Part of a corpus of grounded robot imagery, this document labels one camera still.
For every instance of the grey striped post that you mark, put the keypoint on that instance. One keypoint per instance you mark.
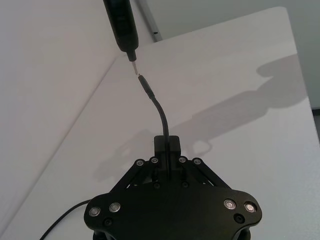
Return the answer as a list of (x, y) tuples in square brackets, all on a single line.
[(153, 20)]

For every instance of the black cylindrical device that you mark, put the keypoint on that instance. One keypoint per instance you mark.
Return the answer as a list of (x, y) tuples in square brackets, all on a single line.
[(122, 22)]

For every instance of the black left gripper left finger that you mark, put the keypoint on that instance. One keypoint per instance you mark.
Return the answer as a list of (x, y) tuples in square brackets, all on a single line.
[(158, 147)]

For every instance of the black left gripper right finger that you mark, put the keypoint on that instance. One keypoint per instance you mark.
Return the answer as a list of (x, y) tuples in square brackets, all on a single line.
[(175, 147)]

